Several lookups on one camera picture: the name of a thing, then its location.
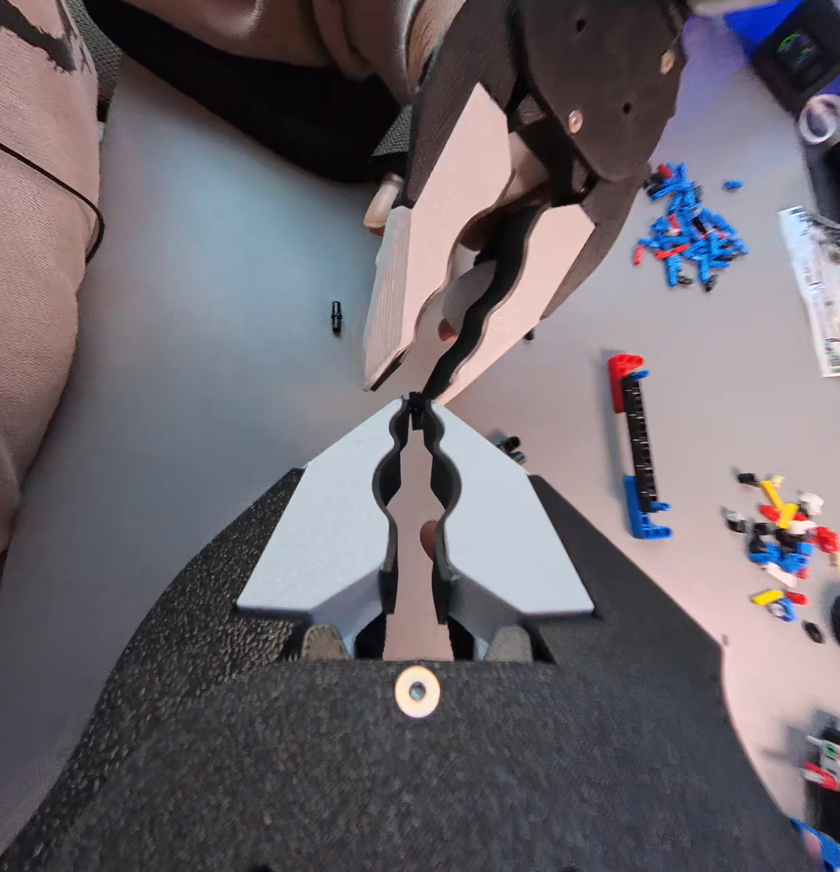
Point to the person's right hand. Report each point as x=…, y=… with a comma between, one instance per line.
x=427, y=539

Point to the small black lego connector assembly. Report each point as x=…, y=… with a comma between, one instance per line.
x=416, y=412

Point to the person's left forearm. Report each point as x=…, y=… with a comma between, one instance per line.
x=324, y=34

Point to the lego instruction booklet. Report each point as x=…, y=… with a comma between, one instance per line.
x=825, y=293

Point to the black cube device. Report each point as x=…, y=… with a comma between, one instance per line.
x=794, y=54

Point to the lego race car model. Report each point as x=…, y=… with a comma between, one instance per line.
x=832, y=763

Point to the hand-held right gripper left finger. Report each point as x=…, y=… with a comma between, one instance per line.
x=318, y=538

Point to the short black lego pin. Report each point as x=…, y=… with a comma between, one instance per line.
x=512, y=448
x=336, y=319

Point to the black lego beam assembly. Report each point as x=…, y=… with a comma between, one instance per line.
x=638, y=443

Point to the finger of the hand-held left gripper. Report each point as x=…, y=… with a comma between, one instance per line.
x=447, y=177
x=542, y=266

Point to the pile of mixed lego parts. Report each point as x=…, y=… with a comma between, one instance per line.
x=781, y=538

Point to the pile of blue lego pins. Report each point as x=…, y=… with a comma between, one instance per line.
x=692, y=231

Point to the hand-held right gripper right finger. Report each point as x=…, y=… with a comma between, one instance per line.
x=515, y=538

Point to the black flat box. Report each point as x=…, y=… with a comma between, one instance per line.
x=835, y=184

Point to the person's left hand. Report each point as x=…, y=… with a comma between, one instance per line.
x=471, y=293

